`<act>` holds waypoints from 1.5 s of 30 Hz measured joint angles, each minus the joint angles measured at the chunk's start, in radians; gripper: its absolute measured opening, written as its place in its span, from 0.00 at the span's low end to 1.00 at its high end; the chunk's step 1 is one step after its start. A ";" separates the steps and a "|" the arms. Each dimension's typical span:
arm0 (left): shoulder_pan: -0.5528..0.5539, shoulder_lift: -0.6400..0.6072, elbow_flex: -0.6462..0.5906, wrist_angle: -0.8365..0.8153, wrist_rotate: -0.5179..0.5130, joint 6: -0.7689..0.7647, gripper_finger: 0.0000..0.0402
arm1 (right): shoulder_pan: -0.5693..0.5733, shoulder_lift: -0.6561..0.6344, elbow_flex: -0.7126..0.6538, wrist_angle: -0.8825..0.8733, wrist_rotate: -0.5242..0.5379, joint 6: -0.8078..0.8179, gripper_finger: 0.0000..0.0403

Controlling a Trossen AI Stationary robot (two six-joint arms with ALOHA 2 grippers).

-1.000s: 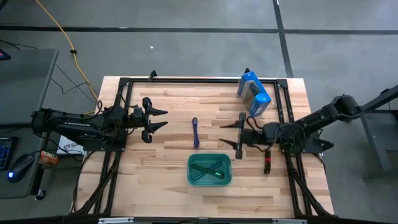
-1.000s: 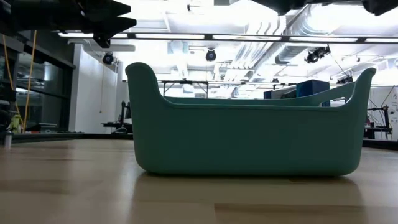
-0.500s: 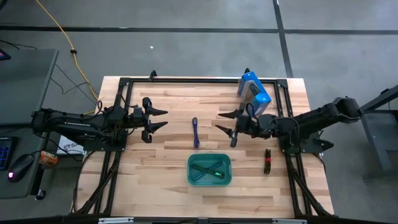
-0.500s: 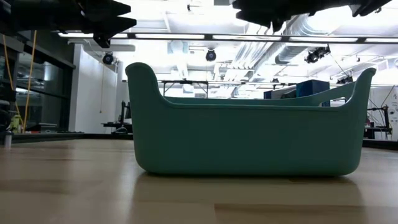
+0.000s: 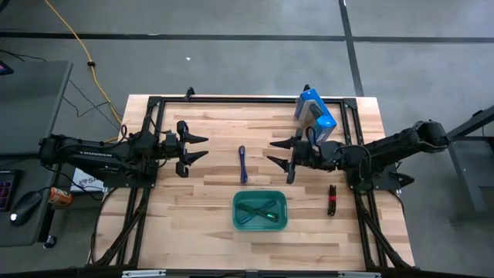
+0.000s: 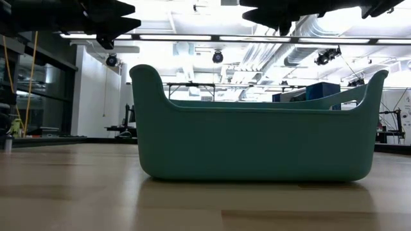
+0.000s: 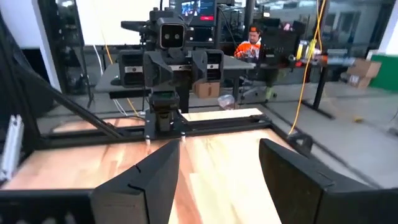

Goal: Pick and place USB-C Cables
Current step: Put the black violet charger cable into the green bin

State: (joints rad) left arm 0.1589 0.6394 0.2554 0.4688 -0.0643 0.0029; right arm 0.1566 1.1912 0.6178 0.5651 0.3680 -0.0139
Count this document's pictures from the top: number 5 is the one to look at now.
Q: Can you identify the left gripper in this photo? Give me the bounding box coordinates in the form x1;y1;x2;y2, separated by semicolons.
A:
156;121;209;178

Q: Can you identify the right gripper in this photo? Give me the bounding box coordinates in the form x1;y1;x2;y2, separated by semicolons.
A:
266;130;323;185

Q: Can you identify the purple-blue braided USB-C cable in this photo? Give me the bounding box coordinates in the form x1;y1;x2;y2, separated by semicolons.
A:
237;144;249;185

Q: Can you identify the blue USB-C cable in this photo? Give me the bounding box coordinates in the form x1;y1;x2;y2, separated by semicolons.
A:
238;198;277;226

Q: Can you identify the green USB-C cable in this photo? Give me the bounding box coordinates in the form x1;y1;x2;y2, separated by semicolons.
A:
235;202;280;223

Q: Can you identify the black cable with red tie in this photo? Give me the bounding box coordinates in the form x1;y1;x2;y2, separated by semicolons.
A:
327;184;338;218

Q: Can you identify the blue DualShock controller box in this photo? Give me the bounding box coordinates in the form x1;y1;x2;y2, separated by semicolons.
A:
293;87;338;147

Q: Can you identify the teal plastic bin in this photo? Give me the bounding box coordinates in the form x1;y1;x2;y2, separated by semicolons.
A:
232;189;289;232

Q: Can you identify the white printed sheet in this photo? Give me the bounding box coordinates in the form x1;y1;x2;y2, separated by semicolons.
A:
69;167;108;194

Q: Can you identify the orange drink can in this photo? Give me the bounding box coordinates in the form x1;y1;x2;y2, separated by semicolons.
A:
47;186;74;207

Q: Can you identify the grey desk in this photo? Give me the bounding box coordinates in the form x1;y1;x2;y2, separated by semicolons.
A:
0;59;74;249

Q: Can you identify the black computer mouse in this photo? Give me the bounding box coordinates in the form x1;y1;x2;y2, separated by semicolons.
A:
8;190;44;228

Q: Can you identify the dark metal stand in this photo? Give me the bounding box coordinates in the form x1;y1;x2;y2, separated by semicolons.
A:
424;103;494;225

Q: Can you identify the black keyboard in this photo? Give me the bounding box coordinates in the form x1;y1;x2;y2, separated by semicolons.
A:
0;168;17;213

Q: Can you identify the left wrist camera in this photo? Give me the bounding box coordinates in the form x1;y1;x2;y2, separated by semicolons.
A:
164;131;179;155

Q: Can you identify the black aluminium table frame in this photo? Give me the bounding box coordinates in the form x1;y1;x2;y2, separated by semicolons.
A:
87;94;416;278

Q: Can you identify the thin black floor cable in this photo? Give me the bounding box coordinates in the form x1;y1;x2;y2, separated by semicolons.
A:
0;47;121;131

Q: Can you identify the silver aluminium bracket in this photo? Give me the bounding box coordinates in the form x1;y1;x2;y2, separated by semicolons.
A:
121;270;167;278
338;270;381;278

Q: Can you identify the yellow extension cord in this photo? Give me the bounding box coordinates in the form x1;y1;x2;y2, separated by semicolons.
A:
42;0;125;144

